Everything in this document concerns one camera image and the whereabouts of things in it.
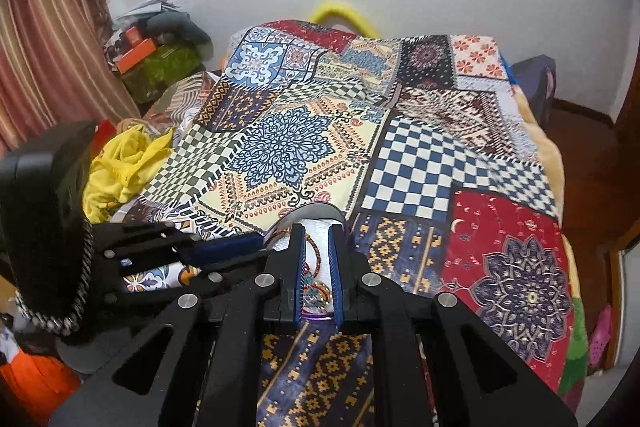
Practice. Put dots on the yellow foam tube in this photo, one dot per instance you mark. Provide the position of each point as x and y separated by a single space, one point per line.
345 9

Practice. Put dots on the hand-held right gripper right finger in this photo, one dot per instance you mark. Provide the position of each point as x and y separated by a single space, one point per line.
334 267

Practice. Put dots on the pile of clothes and papers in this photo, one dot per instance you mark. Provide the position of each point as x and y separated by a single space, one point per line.
135 14

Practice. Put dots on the red bag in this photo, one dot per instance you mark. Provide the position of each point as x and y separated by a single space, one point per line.
102 137

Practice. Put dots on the small red box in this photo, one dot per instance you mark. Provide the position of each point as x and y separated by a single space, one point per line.
132 35

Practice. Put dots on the purple heart-shaped jewelry box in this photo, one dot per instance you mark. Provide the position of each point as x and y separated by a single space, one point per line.
317 232

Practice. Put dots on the pink shoe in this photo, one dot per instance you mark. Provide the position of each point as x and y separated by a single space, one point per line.
600 337

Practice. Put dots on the orange box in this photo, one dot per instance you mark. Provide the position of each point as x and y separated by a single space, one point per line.
135 56

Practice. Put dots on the orange bag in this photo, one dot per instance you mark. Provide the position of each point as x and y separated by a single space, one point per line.
35 387

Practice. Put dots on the grey plush pillow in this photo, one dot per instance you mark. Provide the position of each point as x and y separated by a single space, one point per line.
180 29

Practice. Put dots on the yellow cloth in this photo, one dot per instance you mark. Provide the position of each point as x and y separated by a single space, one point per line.
125 162

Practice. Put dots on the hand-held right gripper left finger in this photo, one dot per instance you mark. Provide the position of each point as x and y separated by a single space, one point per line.
300 267

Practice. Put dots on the striped brown curtain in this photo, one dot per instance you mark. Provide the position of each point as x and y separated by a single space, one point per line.
45 47

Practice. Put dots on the green patterned bag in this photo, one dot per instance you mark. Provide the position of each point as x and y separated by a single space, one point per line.
160 72

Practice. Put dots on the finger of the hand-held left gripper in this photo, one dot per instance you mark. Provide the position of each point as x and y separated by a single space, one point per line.
230 268
220 247

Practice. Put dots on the patchwork printed blanket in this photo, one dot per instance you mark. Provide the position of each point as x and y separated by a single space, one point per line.
310 147

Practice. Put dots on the green cloth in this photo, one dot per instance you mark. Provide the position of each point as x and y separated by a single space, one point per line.
575 342

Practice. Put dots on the beige fleece blanket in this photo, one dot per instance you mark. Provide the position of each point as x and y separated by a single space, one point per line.
545 142

